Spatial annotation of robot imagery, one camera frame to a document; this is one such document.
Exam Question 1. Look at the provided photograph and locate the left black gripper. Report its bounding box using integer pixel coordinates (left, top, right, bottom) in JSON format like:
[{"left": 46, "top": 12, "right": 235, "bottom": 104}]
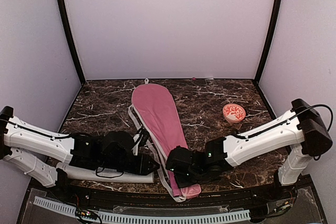
[{"left": 100, "top": 153, "right": 160, "bottom": 176}]

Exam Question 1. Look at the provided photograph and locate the white shuttlecock tube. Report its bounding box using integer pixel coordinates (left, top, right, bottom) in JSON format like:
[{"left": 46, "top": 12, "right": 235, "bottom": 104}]
[{"left": 56, "top": 162, "right": 154, "bottom": 184}]

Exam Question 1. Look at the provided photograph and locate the pink racket cover bag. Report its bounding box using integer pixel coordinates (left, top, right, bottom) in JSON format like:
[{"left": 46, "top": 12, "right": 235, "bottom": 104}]
[{"left": 128, "top": 79, "right": 202, "bottom": 202}]

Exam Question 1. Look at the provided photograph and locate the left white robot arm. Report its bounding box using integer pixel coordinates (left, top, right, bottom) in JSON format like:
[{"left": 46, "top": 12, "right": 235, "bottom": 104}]
[{"left": 1, "top": 106, "right": 160, "bottom": 201}]

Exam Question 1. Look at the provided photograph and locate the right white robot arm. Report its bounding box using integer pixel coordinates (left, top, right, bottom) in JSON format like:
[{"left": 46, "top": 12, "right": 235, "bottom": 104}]
[{"left": 165, "top": 99, "right": 333, "bottom": 200}]

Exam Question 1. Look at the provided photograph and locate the red patterned bowl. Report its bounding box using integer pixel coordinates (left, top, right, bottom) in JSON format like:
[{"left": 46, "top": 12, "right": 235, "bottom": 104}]
[{"left": 223, "top": 103, "right": 246, "bottom": 123}]

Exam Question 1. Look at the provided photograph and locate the small circuit board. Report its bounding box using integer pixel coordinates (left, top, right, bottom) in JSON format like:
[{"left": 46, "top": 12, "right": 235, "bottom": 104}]
[{"left": 75, "top": 208, "right": 98, "bottom": 221}]

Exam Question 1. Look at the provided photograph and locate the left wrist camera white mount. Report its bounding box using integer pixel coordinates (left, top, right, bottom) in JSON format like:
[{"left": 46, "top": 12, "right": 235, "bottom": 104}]
[{"left": 132, "top": 127, "right": 150, "bottom": 156}]

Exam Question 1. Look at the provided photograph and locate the white slotted cable duct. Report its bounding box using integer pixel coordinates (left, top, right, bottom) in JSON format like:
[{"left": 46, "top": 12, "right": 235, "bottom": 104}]
[{"left": 33, "top": 196, "right": 250, "bottom": 224}]

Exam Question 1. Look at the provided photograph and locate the black front table rail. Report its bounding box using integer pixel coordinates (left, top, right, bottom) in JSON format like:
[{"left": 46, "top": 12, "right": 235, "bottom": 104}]
[{"left": 28, "top": 172, "right": 298, "bottom": 209}]

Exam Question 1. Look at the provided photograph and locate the left black frame post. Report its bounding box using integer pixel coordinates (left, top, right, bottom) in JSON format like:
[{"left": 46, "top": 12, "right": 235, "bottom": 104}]
[{"left": 57, "top": 0, "right": 86, "bottom": 85}]

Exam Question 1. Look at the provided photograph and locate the black frame post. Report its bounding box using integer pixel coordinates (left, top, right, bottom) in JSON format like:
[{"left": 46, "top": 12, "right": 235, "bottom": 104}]
[
  {"left": 57, "top": 0, "right": 86, "bottom": 85},
  {"left": 254, "top": 0, "right": 281, "bottom": 86}
]

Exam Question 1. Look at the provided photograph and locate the right black frame post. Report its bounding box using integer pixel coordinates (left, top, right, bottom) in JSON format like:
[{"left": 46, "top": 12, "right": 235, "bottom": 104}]
[{"left": 254, "top": 0, "right": 281, "bottom": 86}]

